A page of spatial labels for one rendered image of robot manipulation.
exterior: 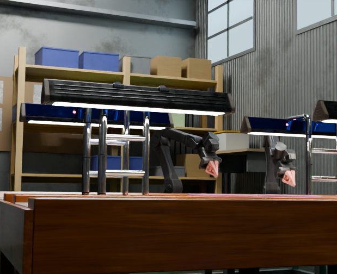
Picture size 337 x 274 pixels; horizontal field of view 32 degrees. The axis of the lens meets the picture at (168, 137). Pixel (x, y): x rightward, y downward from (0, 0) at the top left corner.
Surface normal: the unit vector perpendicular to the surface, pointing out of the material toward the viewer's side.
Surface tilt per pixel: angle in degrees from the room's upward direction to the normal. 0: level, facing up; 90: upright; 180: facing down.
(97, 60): 90
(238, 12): 90
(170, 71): 90
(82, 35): 90
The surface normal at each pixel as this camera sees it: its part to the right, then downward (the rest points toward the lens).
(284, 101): -0.92, -0.05
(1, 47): 0.40, -0.07
